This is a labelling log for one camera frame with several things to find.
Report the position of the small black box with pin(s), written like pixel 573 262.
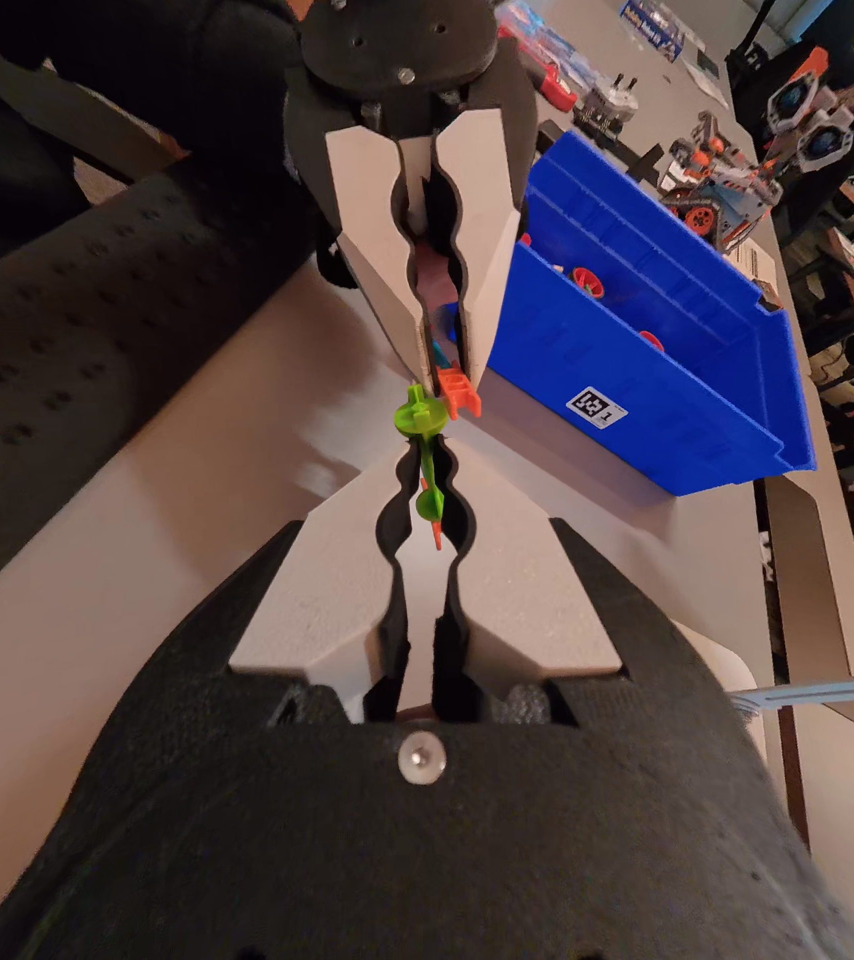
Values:
pixel 768 300

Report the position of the orange tracked toy robot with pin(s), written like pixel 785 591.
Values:
pixel 719 195

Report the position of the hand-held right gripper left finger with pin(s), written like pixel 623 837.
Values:
pixel 314 600

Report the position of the person's dark clothing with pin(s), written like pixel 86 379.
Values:
pixel 134 60

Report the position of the red hand tool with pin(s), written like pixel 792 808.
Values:
pixel 554 86

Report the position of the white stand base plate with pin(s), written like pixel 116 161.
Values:
pixel 809 694

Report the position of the person's left hand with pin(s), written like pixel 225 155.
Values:
pixel 438 285

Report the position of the black perforated board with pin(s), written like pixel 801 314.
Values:
pixel 97 337

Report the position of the lime green spool rod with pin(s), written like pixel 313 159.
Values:
pixel 419 416

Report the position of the blue plastic bin with label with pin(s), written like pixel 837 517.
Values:
pixel 659 390

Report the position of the white printed paper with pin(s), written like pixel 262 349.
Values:
pixel 753 262

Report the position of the black flat bracket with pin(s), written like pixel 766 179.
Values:
pixel 644 161

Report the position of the teal plastic panel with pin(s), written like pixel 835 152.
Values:
pixel 440 352

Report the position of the orange toy clip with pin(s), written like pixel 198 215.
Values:
pixel 437 536
pixel 461 390

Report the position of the small electronics board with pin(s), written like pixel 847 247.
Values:
pixel 607 101

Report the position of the white orange fan robot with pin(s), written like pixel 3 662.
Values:
pixel 809 135

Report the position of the blue printed box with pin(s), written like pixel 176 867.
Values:
pixel 652 26

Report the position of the pile of toy building parts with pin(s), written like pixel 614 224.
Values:
pixel 588 281

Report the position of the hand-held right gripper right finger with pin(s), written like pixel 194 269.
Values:
pixel 539 600

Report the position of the colourful printed booklet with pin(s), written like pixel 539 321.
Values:
pixel 539 30

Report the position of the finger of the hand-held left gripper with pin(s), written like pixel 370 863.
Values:
pixel 367 195
pixel 487 195

